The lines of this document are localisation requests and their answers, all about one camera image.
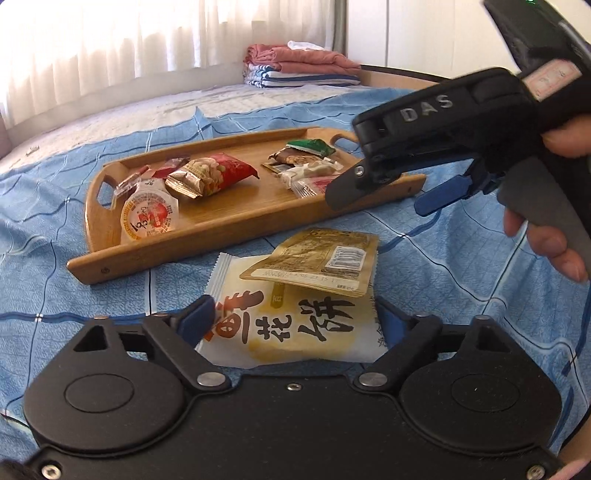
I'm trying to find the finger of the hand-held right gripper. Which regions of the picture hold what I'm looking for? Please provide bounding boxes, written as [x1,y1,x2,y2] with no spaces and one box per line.
[324,159,371,211]
[414,159,502,217]

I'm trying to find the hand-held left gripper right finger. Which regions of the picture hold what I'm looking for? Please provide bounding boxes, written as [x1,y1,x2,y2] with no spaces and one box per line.
[355,296,527,396]

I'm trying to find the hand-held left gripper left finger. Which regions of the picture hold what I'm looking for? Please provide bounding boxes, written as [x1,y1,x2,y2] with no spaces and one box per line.
[69,295,232,394]

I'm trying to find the red label biscuit packet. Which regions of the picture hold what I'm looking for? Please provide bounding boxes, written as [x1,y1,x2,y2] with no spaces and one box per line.
[291,175,345,198]

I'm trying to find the small white snack packet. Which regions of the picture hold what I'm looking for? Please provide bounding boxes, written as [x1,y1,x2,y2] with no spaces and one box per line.
[277,159,345,190]

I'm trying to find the green snack packet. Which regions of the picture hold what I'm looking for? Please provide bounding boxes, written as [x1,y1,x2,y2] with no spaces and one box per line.
[285,137,337,159]

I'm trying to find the gold foil snack packet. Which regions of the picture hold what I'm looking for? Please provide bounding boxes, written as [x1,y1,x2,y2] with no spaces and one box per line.
[262,148,324,175]
[239,227,380,297]

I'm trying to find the white pastry packet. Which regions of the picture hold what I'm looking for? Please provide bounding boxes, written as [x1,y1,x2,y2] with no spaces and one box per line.
[195,251,391,370]

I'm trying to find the wooden tray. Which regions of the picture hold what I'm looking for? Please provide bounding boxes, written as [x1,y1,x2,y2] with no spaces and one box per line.
[67,127,428,285]

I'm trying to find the red jelly cup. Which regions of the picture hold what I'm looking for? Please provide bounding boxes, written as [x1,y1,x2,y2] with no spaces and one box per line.
[120,179,181,243]

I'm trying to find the small red snack packet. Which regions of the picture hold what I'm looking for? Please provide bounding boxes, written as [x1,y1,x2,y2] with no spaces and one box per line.
[151,157,191,180]
[113,166,152,197]

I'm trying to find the person's right hand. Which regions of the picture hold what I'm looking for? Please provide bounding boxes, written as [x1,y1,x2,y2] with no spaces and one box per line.
[503,117,591,283]

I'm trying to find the blue checked bedsheet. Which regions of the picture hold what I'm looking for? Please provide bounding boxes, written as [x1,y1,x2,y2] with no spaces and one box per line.
[0,85,591,462]

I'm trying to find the white wardrobe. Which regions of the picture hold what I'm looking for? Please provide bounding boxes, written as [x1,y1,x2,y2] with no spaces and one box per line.
[346,0,511,82]

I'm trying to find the folded striped blue blanket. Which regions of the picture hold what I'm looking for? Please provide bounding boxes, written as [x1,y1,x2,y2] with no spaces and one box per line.
[242,65,362,89]

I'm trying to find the folded pink blanket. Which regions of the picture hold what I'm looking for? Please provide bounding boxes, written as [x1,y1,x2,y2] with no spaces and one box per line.
[245,44,362,75]

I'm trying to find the beige curtain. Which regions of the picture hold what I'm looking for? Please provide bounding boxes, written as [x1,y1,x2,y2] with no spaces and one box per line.
[332,0,350,52]

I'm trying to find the grey patterned mattress pad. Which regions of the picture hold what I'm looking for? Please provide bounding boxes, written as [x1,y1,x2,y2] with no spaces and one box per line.
[0,82,366,162]

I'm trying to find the white sheer curtain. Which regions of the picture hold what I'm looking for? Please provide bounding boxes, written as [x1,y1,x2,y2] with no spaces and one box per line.
[0,0,339,134]

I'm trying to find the wooden bed frame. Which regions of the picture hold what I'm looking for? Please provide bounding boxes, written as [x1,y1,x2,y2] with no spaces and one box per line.
[360,65,445,87]

